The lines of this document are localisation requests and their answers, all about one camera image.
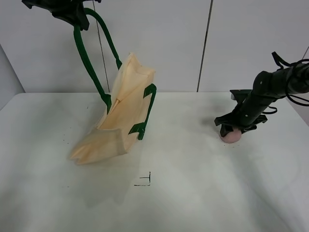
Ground pink peach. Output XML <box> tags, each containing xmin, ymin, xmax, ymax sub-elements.
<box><xmin>220</xmin><ymin>130</ymin><xmax>242</xmax><ymax>144</ymax></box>

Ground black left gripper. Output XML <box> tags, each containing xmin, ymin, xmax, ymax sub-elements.
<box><xmin>22</xmin><ymin>0</ymin><xmax>101</xmax><ymax>30</ymax></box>

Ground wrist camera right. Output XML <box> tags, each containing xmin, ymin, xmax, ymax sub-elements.
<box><xmin>230</xmin><ymin>89</ymin><xmax>251</xmax><ymax>102</ymax></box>

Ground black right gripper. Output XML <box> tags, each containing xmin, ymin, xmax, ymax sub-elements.
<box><xmin>214</xmin><ymin>92</ymin><xmax>268</xmax><ymax>137</ymax></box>

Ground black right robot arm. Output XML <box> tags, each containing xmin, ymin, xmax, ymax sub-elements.
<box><xmin>214</xmin><ymin>52</ymin><xmax>309</xmax><ymax>138</ymax></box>

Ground cream linen bag green handles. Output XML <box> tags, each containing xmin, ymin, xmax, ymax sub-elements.
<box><xmin>70</xmin><ymin>8</ymin><xmax>156</xmax><ymax>164</ymax></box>

